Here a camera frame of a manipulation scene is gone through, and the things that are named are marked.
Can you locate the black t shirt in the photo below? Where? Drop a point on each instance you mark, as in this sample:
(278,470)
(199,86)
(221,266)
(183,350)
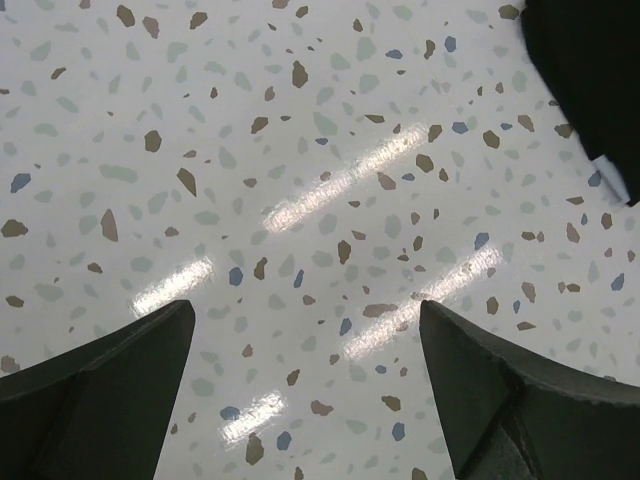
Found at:
(587,53)

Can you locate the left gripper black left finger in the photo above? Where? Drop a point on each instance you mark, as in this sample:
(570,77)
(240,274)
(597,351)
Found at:
(101,410)

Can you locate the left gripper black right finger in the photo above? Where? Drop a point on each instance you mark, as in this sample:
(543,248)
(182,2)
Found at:
(510,413)

